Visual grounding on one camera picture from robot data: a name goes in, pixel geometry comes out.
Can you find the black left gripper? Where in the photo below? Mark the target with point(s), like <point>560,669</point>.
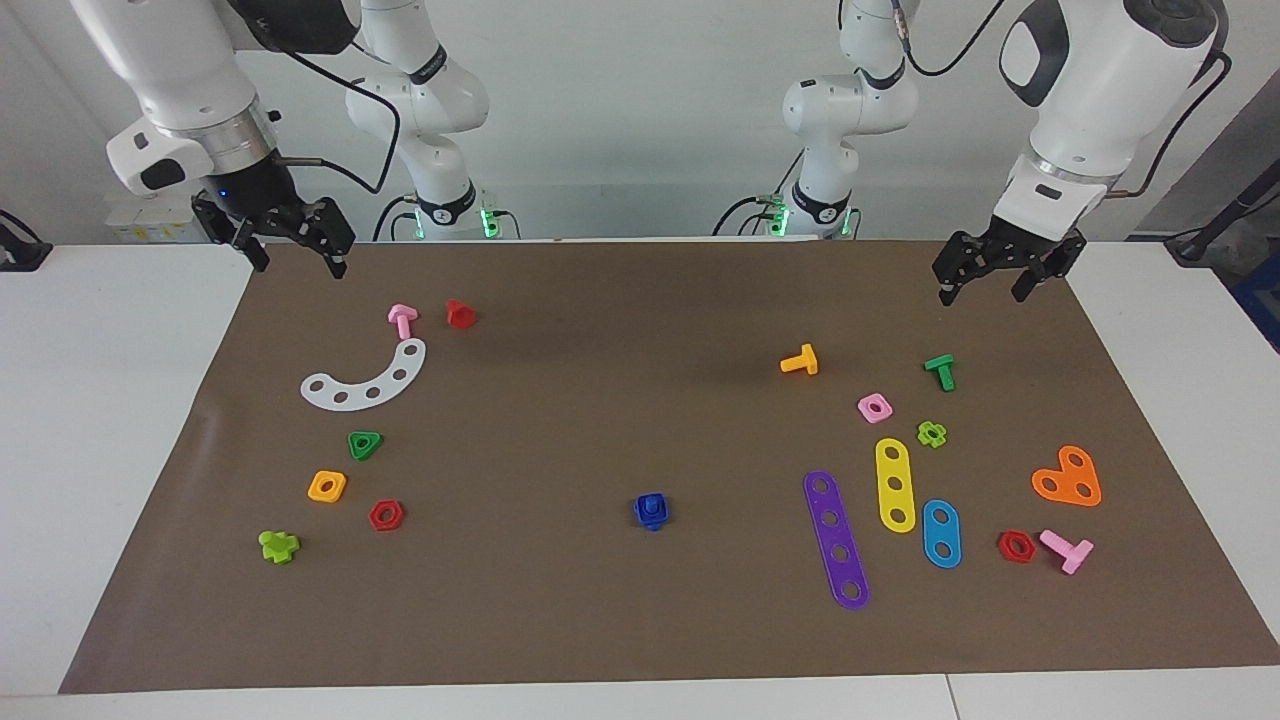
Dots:
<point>1010,245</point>

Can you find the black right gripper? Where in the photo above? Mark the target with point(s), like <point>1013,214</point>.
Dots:
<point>260,210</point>

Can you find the dark blue square nut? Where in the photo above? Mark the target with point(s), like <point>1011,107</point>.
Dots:
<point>650,505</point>

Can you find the blue plastic screw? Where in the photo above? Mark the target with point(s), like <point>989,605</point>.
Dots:
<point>652,525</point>

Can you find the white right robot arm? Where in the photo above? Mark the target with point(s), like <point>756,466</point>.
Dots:
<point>180,60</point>

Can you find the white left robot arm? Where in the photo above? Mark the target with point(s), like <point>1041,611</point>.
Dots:
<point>1090,90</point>

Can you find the green plastic screw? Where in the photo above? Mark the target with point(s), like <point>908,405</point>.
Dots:
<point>941,370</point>

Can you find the pink plastic screw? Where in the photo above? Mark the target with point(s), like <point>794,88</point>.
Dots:
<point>1070,553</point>
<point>402,318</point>

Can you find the white curved hole plate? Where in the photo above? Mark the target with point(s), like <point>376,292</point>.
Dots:
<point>385,385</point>

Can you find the lime green cross nut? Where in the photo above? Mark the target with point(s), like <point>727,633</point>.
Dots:
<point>940,438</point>

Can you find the white box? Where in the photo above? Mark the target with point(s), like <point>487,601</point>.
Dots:
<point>140,225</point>

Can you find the red plastic screw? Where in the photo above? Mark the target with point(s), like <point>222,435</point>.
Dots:
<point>460,315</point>

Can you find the pink square nut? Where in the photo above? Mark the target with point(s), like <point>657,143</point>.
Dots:
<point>866,413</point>

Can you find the orange plastic screw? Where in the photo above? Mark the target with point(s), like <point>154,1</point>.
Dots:
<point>800,362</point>

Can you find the green triangle nut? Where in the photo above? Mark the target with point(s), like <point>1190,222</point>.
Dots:
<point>355,452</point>

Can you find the yellow three-hole plate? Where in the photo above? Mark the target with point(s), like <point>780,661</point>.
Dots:
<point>896,470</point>

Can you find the orange heart plate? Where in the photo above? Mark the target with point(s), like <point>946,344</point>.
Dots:
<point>1068,480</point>

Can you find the orange square nut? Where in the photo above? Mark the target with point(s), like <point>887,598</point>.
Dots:
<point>315,494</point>

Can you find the black stand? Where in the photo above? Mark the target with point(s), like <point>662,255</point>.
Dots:
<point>1225,215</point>

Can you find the light blue two-hole plate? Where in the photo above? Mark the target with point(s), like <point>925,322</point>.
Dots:
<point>942,534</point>

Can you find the red hex nut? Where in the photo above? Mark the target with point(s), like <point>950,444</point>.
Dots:
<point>374,518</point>
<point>1004,549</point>

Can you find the blue crate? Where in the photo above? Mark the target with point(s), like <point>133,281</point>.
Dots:
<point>1262,300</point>

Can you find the black table clamp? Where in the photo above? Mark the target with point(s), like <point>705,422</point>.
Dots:
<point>20,255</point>

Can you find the lime green cross screw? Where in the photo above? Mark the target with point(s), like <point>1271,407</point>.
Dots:
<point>278,547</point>

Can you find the purple four-hole plate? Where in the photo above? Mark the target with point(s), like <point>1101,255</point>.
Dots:
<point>837,537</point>

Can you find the brown table mat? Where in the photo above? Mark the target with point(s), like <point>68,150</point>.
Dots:
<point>600,400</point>

